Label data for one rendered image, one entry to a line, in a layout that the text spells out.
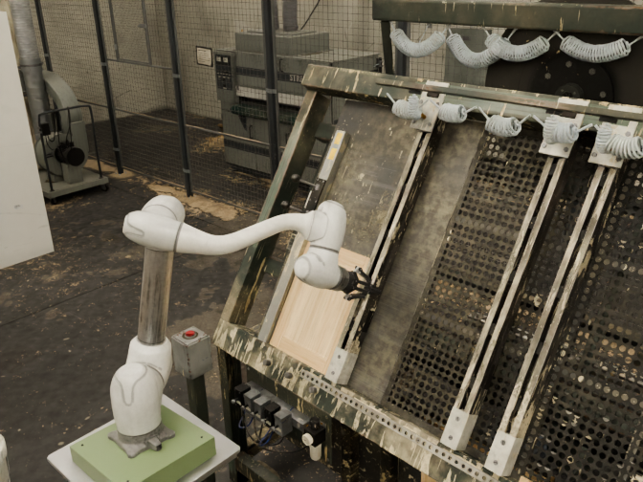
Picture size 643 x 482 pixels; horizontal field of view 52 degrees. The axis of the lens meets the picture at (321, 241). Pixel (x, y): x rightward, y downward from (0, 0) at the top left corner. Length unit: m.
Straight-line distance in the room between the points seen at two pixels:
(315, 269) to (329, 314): 0.55
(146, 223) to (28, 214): 4.09
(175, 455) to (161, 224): 0.80
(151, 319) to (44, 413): 1.88
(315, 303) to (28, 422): 2.09
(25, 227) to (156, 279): 3.91
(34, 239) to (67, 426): 2.57
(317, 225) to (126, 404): 0.88
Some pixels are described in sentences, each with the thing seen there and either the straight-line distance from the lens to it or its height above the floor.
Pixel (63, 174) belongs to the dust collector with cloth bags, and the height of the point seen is 0.25.
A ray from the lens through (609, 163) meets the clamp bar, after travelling 2.17.
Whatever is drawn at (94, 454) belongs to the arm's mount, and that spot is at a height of 0.82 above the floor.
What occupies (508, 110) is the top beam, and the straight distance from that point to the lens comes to 2.37.
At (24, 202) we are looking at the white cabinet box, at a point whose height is 0.52.
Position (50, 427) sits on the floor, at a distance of 4.11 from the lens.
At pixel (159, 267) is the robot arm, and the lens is 2.36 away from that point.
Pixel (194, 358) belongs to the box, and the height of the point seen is 0.86.
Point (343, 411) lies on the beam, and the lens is 2.50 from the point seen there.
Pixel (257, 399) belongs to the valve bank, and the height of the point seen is 0.76.
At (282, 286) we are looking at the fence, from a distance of 2.78.
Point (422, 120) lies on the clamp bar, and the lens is 2.51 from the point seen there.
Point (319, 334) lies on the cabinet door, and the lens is 2.64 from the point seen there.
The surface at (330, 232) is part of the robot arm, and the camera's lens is 2.14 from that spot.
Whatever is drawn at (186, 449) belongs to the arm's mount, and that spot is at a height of 0.83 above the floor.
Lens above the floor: 2.38
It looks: 23 degrees down
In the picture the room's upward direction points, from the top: 1 degrees counter-clockwise
